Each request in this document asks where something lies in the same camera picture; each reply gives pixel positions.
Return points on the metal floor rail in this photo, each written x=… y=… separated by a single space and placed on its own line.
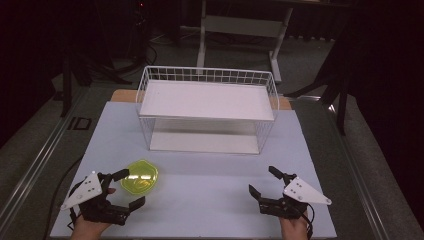
x=360 y=186
x=33 y=166

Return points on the person's left hand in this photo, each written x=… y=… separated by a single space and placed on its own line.
x=87 y=229

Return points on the black metal stand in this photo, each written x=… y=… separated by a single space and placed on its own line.
x=340 y=100
x=66 y=93

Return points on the white metal desk frame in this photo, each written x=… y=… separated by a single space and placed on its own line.
x=240 y=26

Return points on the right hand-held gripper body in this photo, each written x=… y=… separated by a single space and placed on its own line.
x=300 y=194

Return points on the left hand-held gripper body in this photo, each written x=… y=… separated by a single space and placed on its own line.
x=85 y=192

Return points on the black floor socket plate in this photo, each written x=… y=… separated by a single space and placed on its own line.
x=80 y=123

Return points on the pale blue table mat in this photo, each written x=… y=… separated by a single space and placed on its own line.
x=206 y=200

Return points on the yellow-green octagonal plate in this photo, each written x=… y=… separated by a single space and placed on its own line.
x=140 y=177

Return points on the person's right hand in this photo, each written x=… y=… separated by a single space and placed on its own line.
x=293 y=229

